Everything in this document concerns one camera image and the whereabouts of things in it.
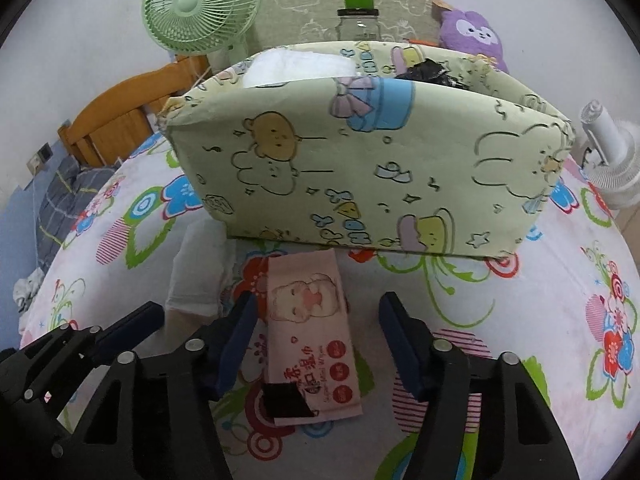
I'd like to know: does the wooden bed headboard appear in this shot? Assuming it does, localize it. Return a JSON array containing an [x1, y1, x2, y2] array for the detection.
[[57, 55, 210, 168]]

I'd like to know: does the purple plush toy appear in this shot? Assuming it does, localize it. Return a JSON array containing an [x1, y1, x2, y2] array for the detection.
[[439, 6, 510, 75]]

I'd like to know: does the glass jar with black lid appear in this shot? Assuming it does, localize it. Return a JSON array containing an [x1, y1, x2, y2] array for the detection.
[[336, 7, 383, 42]]

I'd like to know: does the green desk fan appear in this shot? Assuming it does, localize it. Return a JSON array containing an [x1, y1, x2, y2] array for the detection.
[[143, 0, 263, 73]]

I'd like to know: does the small white cloth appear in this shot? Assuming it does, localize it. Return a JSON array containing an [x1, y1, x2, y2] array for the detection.
[[164, 217, 261, 323]]

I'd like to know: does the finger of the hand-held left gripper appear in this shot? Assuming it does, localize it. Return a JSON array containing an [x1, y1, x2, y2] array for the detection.
[[94, 301, 166, 362], [0, 324, 108, 461]]

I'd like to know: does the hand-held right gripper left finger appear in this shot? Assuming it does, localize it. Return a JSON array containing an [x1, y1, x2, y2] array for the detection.
[[60, 291, 259, 480]]

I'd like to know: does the printed beige board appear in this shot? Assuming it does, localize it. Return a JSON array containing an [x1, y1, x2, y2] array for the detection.
[[250, 0, 443, 56]]

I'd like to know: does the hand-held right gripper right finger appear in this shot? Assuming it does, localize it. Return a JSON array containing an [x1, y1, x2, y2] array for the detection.
[[378, 291, 572, 480]]

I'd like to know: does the white crumpled cloth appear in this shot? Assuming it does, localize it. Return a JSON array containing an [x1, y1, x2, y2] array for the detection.
[[12, 267, 46, 313]]

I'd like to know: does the white towel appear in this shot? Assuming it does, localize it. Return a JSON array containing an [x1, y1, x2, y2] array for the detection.
[[242, 49, 357, 88]]

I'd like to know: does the blue grid bedsheet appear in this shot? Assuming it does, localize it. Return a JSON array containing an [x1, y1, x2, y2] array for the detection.
[[0, 180, 61, 356]]

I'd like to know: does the wall socket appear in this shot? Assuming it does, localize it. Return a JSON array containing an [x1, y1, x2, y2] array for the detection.
[[25, 142, 53, 176]]

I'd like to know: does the pink wet wipes packet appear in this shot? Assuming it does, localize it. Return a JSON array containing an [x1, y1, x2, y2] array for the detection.
[[262, 249, 364, 427]]

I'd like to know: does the black plastic bag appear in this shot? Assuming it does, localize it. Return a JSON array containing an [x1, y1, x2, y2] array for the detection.
[[394, 58, 471, 92]]

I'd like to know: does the white clip fan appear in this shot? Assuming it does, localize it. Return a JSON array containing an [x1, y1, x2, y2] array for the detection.
[[579, 100, 640, 211]]

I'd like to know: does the yellow printed fabric basket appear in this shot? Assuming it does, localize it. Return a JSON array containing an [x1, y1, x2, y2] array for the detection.
[[157, 40, 576, 261]]

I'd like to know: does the grey plaid pillow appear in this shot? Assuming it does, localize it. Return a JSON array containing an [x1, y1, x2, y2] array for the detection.
[[35, 152, 118, 261]]

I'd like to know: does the floral printed cloth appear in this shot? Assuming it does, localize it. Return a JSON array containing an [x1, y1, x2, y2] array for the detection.
[[19, 125, 640, 480]]

